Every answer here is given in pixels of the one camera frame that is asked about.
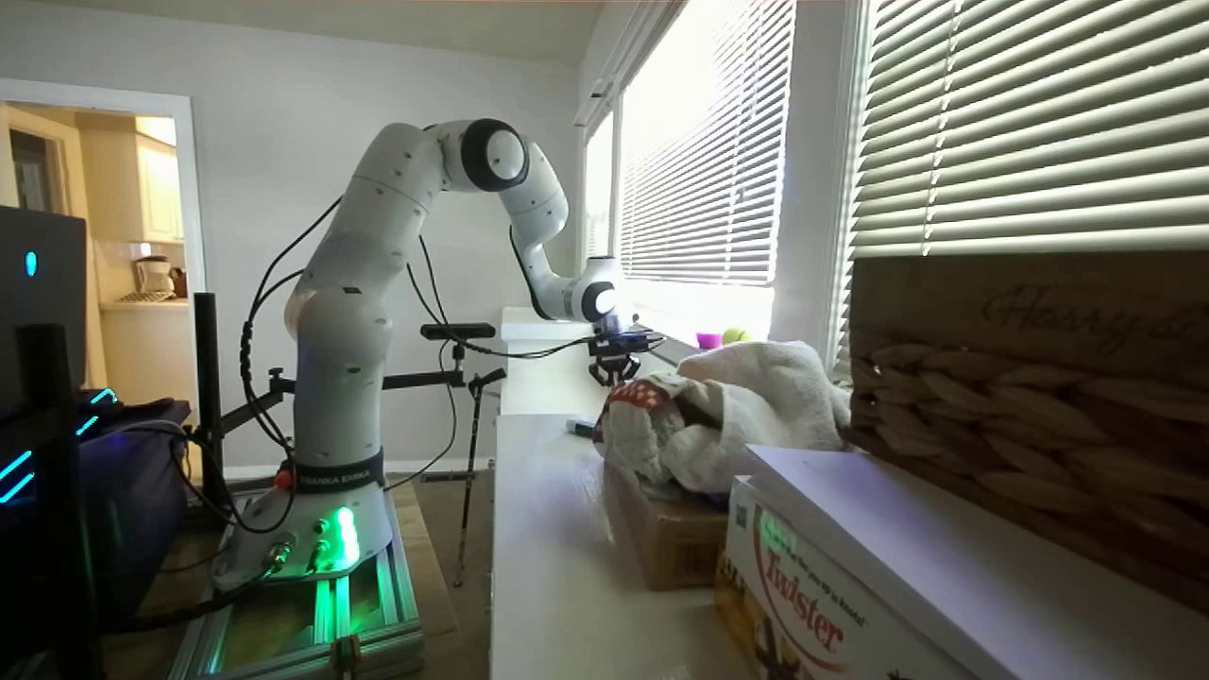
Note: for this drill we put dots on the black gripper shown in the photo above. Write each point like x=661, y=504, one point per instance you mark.
x=616, y=343

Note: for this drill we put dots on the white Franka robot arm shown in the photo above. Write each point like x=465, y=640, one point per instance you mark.
x=343, y=343

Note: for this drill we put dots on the green and white marker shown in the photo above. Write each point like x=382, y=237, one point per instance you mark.
x=584, y=431

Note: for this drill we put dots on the purple bowl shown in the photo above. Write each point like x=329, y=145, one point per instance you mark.
x=707, y=343

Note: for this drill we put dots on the white cloth with red trim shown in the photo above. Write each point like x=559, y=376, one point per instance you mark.
x=741, y=401

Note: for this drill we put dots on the brown cardboard box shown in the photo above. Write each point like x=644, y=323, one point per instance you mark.
x=664, y=532

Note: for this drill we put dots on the black tripod pole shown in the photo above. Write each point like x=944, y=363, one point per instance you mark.
x=472, y=476

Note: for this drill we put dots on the wide white window blind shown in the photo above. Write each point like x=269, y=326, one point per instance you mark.
x=706, y=151

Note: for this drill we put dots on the white box with red lettering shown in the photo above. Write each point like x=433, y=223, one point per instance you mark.
x=909, y=568

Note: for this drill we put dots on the wicker basket with wooden rim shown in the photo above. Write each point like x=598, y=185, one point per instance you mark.
x=1046, y=401

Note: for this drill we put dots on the jar in doorway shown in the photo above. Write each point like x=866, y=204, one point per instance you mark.
x=153, y=276

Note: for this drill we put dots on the narrow white window blind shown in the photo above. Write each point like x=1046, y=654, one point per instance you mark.
x=1033, y=128

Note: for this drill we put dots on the dark bag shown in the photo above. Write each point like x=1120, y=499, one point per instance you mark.
x=134, y=504

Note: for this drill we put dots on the black monitor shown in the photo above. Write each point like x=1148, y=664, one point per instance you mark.
x=40, y=304

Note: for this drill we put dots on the black camera bar on stand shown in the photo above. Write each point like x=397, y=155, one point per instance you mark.
x=459, y=332

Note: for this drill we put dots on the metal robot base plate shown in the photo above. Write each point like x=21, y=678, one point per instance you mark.
x=322, y=591

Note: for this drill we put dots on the black upright post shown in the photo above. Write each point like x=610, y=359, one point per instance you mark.
x=211, y=392

